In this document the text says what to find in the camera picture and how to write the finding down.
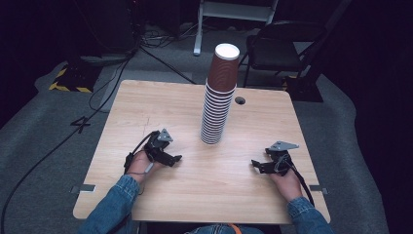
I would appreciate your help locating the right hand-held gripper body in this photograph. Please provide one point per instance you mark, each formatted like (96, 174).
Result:
(283, 162)

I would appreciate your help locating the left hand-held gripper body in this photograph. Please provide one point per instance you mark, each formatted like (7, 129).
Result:
(153, 146)

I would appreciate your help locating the stack of brown paper cups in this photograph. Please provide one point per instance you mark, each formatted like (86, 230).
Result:
(217, 107)

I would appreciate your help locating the person's left hand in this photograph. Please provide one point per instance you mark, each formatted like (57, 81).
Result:
(139, 165)

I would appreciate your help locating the person's right hand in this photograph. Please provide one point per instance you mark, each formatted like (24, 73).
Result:
(289, 187)

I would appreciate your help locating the black slanted stand with base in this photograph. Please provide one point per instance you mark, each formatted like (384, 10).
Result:
(305, 87)

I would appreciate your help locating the person's lap in jeans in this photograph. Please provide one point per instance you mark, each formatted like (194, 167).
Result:
(211, 230)

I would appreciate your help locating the black folding chair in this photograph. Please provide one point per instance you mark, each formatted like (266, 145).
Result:
(276, 53)

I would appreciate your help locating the black base with striped tape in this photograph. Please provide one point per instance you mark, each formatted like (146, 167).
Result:
(76, 78)

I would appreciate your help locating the dark equipment cabinet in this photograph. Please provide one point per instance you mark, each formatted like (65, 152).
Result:
(107, 26)

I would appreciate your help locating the grey metal table bracket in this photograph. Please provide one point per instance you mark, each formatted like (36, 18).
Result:
(318, 188)
(83, 188)

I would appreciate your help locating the white metal stand frame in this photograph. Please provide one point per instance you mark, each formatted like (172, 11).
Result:
(233, 11)

